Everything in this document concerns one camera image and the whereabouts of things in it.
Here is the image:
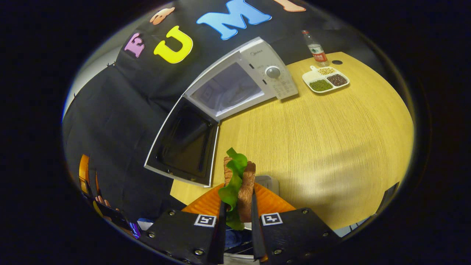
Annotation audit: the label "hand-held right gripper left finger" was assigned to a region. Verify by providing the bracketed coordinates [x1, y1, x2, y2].
[141, 183, 227, 265]

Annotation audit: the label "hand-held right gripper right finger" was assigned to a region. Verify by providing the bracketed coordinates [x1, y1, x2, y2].
[251, 182, 341, 264]

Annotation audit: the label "toast sandwich with lettuce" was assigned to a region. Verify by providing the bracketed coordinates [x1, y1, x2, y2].
[218, 147, 256, 231]

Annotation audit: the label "white microwave oven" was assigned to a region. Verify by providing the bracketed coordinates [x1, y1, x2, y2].
[144, 37, 299, 187]

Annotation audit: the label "person's blue trousers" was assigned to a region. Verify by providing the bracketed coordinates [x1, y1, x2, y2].
[225, 229, 254, 254]

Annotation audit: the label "black backdrop cloth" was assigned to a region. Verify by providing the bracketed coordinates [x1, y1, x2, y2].
[63, 0, 368, 221]

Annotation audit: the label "white divided dish of beans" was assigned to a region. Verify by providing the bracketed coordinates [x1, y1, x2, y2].
[302, 66, 350, 94]

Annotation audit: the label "clear water bottle red label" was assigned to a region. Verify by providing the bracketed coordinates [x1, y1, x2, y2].
[302, 30, 329, 67]

